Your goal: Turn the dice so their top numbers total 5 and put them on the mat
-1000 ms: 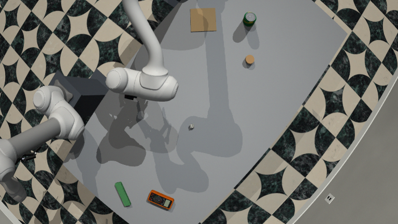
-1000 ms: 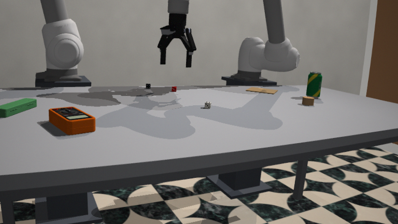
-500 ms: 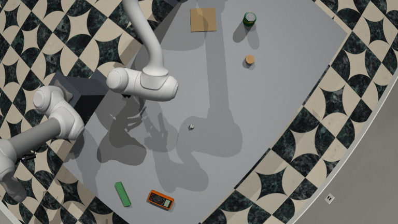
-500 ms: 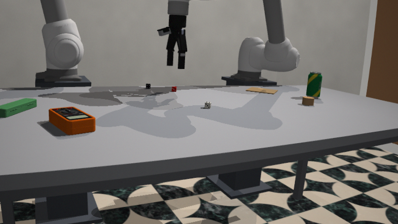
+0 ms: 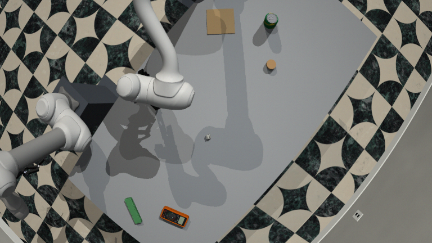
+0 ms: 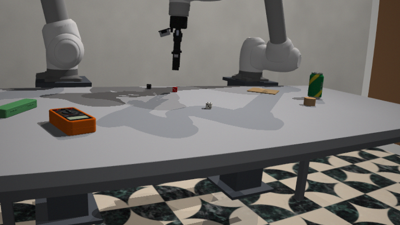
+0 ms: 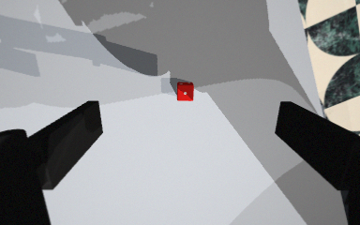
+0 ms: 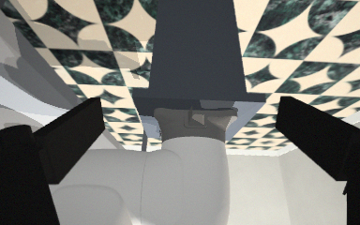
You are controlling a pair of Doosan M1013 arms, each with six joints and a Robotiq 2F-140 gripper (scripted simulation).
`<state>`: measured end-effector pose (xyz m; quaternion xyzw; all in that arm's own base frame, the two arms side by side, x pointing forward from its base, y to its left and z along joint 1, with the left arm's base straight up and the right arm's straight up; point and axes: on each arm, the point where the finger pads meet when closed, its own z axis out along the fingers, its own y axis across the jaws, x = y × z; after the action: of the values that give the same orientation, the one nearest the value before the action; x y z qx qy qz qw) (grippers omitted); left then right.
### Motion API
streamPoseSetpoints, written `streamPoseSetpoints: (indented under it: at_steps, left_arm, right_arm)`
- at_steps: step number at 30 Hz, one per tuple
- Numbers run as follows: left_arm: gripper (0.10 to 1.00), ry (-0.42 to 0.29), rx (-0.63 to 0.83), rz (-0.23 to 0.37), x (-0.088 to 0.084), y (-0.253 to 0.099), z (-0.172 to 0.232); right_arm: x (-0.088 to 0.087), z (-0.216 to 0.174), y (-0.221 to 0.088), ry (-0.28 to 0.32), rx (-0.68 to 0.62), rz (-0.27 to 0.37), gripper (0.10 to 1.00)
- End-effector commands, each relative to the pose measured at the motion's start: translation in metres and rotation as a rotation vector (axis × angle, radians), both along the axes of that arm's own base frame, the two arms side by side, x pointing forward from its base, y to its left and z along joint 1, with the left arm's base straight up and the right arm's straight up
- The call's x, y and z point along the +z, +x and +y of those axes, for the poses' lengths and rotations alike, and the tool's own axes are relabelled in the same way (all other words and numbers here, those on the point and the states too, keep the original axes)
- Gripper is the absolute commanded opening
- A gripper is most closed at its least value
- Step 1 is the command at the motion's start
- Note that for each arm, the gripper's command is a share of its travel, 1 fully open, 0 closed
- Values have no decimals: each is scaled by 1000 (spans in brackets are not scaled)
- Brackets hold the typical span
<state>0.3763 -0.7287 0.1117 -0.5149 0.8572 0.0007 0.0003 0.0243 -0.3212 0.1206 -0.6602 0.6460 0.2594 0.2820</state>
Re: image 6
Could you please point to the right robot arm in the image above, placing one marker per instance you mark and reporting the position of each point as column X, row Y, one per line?
column 62, row 43

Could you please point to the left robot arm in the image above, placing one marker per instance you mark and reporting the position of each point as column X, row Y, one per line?
column 278, row 55

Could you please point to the tan square mat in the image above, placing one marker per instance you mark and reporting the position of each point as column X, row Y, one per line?
column 266, row 91

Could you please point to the orange digital multimeter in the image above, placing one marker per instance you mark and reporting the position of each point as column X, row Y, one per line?
column 72, row 121

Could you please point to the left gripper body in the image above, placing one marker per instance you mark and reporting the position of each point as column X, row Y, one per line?
column 178, row 22

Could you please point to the green soda can with yellow stripes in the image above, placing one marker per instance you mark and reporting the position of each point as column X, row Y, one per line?
column 315, row 85

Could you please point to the white die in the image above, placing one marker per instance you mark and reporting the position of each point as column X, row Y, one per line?
column 209, row 105

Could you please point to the tan cylinder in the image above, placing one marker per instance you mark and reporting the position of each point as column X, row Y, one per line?
column 309, row 101

